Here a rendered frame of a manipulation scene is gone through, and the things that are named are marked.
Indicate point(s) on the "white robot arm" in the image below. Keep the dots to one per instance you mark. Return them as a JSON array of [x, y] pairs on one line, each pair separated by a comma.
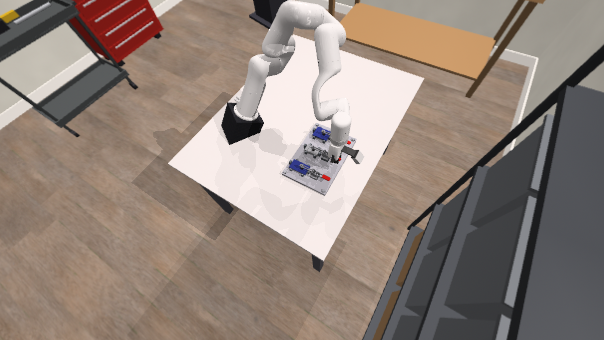
[[278, 48]]

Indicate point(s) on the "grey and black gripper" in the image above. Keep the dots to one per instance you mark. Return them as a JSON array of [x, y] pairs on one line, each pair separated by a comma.
[[335, 152]]

